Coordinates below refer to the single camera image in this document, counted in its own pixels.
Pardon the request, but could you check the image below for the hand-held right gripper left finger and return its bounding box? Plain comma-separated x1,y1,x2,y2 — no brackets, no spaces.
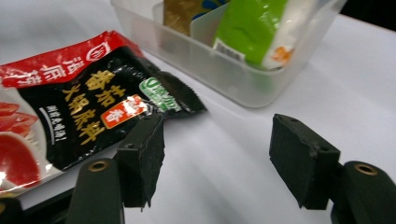
113,113,166,210

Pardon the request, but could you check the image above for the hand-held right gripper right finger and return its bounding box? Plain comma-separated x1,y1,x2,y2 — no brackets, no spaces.
268,113,342,211

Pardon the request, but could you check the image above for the red and black sauce packet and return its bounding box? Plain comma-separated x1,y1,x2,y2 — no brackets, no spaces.
0,29,208,199

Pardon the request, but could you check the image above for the clear plastic container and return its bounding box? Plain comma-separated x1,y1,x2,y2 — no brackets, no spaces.
109,0,348,109

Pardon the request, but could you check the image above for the green snack packet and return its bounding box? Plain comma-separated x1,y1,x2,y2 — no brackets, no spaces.
212,0,319,71

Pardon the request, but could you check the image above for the brown snack packet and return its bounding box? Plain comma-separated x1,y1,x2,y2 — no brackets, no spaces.
163,0,230,37

